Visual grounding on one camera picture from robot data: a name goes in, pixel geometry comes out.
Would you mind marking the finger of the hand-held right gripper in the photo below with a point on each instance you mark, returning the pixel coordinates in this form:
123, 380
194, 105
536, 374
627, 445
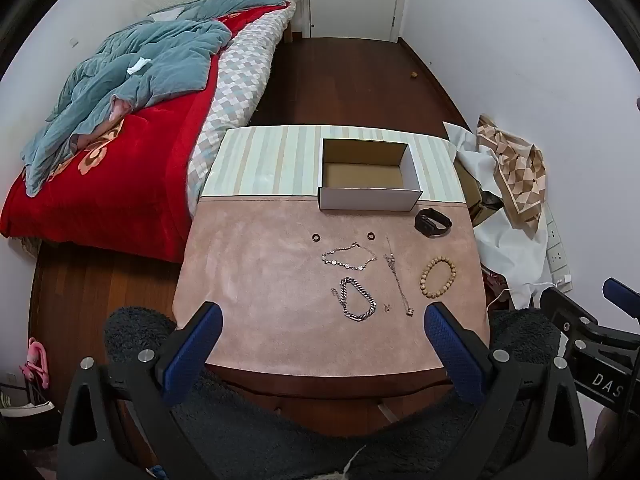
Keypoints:
565, 307
620, 294

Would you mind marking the white door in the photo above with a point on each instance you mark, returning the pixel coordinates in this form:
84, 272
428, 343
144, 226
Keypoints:
350, 0

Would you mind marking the bed with red blanket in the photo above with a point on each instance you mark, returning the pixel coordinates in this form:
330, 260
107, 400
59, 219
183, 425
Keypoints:
125, 185

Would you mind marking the blue quilt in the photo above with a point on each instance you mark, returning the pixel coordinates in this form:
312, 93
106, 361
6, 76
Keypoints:
150, 60

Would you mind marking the white cardboard box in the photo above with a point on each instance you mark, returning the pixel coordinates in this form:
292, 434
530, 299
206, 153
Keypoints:
370, 200

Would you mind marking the white tissue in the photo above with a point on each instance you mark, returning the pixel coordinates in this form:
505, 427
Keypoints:
137, 66

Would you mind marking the person's right forearm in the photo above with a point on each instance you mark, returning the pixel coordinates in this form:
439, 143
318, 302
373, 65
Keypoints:
607, 435

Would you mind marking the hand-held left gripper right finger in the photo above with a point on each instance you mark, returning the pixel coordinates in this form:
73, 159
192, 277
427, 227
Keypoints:
450, 350

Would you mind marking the brown patterned scarf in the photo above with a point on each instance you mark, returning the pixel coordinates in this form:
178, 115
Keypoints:
515, 170

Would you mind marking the pink plastic object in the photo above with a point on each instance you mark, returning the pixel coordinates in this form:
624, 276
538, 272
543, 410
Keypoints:
35, 360

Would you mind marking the striped pale cloth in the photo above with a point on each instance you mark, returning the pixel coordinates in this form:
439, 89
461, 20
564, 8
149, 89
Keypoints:
265, 160

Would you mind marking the black smart watch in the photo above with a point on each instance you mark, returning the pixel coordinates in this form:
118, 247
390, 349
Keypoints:
425, 222

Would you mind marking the pile of cloth and bags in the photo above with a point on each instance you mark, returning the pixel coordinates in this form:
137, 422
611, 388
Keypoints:
510, 250

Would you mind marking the white power strip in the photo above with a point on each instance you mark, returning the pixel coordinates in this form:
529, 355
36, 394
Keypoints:
557, 255

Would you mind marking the pink suede mat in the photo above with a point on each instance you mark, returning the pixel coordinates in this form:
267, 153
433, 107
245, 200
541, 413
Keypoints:
260, 285

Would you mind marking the checkered bed sheet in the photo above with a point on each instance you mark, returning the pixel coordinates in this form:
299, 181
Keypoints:
240, 75

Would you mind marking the wooden table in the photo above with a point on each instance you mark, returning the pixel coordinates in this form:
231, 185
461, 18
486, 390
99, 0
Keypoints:
325, 410

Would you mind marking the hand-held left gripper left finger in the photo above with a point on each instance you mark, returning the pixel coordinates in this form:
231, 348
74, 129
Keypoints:
200, 345

